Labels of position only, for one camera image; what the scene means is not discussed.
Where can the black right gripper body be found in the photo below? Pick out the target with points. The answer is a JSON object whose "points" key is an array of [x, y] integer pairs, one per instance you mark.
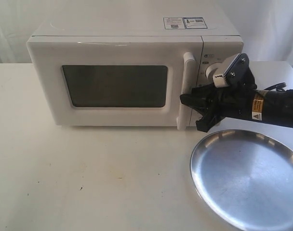
{"points": [[237, 101]]}

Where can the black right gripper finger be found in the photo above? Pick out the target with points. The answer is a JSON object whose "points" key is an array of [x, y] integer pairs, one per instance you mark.
{"points": [[204, 98], [210, 117]]}

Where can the white microwave door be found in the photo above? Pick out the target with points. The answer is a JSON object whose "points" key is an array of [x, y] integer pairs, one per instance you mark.
{"points": [[90, 81]]}

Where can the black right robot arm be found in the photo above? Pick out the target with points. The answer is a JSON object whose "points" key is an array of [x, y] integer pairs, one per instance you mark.
{"points": [[274, 107]]}

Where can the white microwave oven body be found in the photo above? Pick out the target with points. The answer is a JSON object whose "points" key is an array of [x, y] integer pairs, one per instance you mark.
{"points": [[220, 38]]}

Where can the round stainless steel tray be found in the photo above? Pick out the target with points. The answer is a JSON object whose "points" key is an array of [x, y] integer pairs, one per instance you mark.
{"points": [[246, 179]]}

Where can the white backdrop curtain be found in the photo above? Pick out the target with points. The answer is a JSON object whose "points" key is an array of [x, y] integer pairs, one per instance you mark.
{"points": [[266, 26]]}

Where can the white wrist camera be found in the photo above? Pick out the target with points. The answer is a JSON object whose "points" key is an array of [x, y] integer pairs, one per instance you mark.
{"points": [[229, 72]]}

